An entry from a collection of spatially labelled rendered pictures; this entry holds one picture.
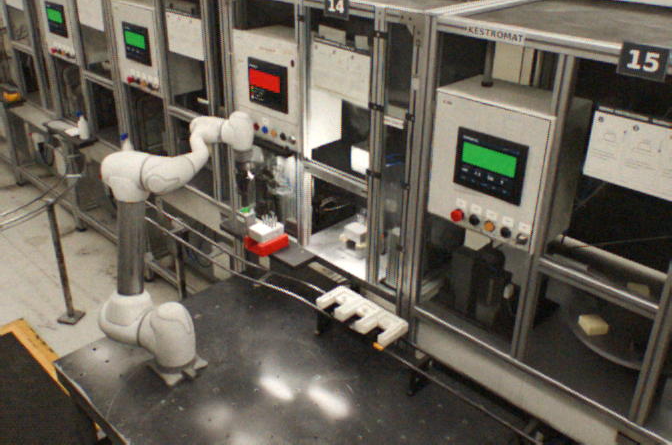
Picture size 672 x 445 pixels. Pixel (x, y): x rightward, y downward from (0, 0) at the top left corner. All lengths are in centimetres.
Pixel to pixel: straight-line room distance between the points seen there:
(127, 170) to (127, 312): 55
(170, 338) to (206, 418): 32
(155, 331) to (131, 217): 43
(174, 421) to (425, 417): 89
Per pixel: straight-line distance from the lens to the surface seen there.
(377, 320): 257
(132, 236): 254
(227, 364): 269
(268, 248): 290
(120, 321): 264
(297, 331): 283
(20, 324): 436
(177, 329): 253
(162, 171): 236
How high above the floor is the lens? 240
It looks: 25 degrees down
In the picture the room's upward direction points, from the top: 1 degrees clockwise
